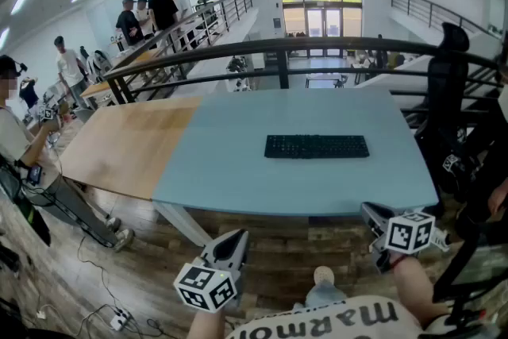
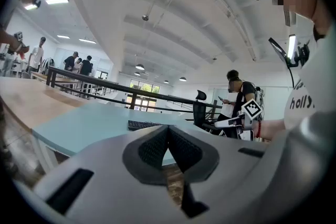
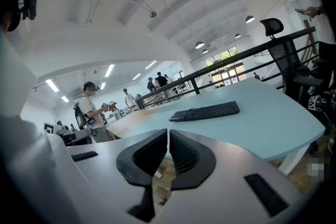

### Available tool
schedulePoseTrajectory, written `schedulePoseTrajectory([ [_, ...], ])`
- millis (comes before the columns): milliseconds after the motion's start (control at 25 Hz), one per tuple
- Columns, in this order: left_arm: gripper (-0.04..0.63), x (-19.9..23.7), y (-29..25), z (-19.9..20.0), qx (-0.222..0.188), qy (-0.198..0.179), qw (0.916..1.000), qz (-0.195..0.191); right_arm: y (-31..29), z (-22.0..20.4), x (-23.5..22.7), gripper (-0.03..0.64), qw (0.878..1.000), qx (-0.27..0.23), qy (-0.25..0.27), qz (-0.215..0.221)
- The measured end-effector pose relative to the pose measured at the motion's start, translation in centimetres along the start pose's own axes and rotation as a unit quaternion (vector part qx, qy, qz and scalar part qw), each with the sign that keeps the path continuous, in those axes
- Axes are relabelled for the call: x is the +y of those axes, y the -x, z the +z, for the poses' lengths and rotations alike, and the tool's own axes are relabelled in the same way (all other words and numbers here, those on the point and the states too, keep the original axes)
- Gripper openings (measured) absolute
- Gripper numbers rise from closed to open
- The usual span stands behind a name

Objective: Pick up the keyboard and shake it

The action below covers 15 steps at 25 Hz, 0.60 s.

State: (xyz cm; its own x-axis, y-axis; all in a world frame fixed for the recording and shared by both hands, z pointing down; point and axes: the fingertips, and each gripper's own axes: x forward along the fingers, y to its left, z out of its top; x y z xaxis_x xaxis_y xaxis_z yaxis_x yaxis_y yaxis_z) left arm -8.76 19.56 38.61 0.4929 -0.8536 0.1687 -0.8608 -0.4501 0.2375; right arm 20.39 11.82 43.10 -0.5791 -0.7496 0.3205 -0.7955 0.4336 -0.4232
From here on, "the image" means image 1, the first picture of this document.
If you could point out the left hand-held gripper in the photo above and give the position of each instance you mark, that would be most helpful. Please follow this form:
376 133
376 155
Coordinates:
206 286

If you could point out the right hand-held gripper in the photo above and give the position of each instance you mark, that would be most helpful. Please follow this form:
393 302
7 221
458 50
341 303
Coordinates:
409 232

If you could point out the black keyboard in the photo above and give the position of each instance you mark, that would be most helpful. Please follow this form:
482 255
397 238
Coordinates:
316 147

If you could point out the person's right forearm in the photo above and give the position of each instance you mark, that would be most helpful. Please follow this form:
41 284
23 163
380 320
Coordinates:
416 290

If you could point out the person's left forearm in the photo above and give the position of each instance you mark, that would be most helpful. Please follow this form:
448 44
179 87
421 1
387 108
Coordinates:
206 325

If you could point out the white table leg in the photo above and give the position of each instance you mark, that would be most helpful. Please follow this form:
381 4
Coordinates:
182 220

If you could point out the person's light shoe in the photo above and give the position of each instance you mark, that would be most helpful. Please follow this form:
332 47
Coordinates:
323 274

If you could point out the person's jeans leg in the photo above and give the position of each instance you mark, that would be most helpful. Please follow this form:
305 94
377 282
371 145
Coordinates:
323 295

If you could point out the black metal stand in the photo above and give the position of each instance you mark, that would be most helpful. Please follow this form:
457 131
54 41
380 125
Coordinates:
464 270

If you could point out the person's white printed shirt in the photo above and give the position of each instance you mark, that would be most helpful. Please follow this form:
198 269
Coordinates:
325 321

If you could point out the white power strip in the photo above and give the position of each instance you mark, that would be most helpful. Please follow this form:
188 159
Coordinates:
120 319

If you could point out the black mesh office chair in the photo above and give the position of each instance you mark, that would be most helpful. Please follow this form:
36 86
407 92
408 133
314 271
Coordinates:
446 91

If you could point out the black metal railing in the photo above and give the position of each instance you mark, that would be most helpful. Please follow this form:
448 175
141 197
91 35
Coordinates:
278 45

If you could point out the wooden table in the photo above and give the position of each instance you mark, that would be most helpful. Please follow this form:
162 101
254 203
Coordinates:
97 89

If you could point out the black bag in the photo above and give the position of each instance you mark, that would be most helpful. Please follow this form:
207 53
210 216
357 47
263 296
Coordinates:
28 210

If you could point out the black balcony railing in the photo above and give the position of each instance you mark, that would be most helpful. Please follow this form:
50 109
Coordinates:
222 12
428 10

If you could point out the glass entrance doors and windows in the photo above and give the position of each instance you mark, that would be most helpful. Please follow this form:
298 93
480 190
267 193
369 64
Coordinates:
319 0

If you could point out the grey wall panel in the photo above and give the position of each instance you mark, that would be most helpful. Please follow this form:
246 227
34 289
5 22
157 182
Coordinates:
277 23

